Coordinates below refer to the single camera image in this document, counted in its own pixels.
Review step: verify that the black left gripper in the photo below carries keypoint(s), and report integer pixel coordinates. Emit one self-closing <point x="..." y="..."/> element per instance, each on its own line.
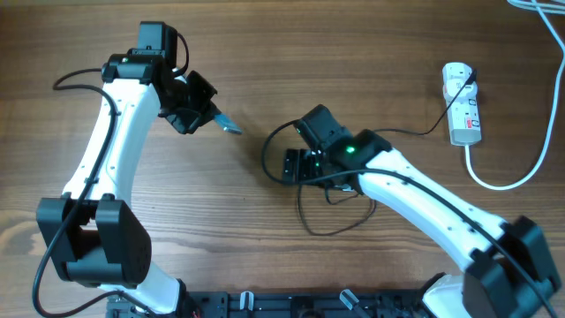
<point x="205" y="111"/>

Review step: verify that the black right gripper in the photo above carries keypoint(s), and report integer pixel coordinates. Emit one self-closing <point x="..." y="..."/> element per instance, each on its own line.
<point x="304" y="157"/>

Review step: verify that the blue smartphone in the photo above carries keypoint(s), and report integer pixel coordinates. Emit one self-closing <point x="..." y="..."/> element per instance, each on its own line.
<point x="227" y="124"/>

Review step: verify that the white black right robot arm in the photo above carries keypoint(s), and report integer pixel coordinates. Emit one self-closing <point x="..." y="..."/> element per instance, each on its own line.
<point x="507" y="269"/>

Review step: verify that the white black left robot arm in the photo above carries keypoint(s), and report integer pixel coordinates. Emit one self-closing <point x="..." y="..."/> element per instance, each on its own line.
<point x="92" y="236"/>

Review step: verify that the white USB charger plug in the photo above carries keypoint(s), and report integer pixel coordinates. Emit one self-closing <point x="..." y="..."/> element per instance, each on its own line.
<point x="458" y="90"/>

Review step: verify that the white power strip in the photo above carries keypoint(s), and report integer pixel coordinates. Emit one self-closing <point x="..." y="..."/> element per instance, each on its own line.
<point x="463" y="117"/>

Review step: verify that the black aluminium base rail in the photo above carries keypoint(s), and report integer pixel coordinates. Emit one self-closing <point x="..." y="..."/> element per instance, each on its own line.
<point x="382" y="304"/>

